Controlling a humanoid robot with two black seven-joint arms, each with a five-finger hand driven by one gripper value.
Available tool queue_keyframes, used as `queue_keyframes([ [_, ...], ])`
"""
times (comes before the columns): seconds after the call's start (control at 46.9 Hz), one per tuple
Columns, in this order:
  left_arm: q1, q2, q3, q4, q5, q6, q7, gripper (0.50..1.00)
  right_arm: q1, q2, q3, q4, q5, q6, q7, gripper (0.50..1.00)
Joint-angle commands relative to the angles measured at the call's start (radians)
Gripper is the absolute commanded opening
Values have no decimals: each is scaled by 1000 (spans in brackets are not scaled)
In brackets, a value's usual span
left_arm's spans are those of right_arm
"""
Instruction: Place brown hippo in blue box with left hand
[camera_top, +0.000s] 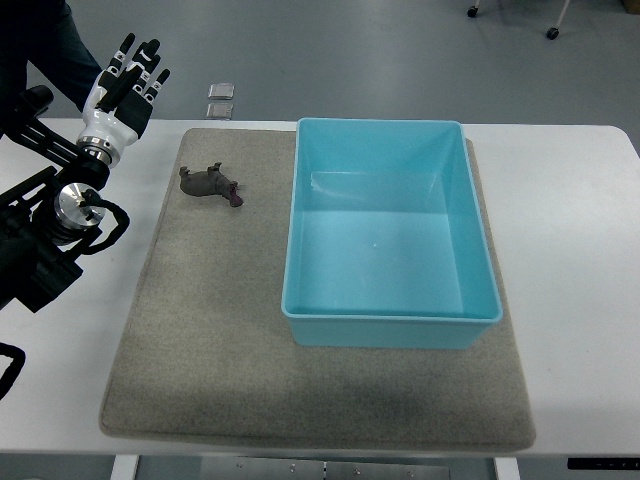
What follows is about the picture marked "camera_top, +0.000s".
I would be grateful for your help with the person in dark clothes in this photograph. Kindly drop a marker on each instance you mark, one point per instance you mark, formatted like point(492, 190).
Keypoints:
point(44, 34)

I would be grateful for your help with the metal table frame beam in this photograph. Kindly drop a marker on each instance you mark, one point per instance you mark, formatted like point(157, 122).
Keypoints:
point(265, 468)

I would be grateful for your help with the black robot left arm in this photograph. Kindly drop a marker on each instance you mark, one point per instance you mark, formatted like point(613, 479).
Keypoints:
point(57, 215)

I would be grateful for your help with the upper silver floor plate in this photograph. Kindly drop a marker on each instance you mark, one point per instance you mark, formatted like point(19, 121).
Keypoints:
point(221, 91)

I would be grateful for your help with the lower silver floor plate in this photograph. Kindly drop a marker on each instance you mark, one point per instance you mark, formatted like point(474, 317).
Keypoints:
point(219, 111)

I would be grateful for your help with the grey felt mat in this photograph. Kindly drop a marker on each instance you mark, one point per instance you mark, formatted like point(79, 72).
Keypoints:
point(208, 357)

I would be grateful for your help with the brown toy hippo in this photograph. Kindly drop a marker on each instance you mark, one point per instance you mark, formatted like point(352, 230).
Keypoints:
point(210, 182)

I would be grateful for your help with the chair caster wheel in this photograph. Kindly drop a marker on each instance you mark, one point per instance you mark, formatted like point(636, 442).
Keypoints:
point(473, 9)
point(553, 31)

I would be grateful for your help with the left chair caster wheel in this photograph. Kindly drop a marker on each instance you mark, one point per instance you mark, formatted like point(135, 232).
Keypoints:
point(473, 9)

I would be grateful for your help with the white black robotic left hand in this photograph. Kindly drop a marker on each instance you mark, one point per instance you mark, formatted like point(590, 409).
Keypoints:
point(121, 101)

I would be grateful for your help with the blue plastic box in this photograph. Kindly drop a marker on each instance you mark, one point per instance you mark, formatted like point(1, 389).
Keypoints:
point(387, 246)

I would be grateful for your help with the black table control panel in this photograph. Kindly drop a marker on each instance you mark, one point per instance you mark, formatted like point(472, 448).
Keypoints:
point(604, 463)

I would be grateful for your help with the right chair caster wheel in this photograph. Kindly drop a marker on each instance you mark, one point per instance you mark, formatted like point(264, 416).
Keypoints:
point(553, 31)

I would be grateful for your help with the silver floor plate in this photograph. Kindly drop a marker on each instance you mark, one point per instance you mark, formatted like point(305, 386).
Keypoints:
point(221, 91)
point(219, 111)

